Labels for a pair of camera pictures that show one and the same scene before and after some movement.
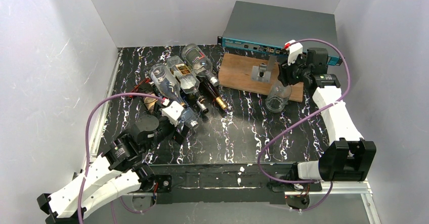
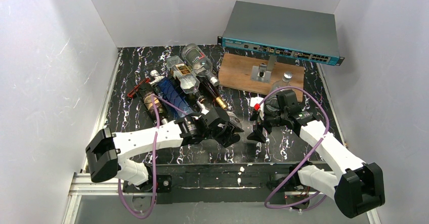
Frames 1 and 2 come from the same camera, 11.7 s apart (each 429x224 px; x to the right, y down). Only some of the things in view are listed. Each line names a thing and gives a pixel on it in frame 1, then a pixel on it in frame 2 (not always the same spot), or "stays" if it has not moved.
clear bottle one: [165, 83] to [234, 120]
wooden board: [236, 72] stays
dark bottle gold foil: [220, 101] stays
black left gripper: [172, 125] to [222, 128]
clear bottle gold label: [187, 80] stays
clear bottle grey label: [199, 62] stays
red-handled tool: [145, 80] stays
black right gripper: [286, 74] to [268, 124]
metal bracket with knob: [262, 73] stays
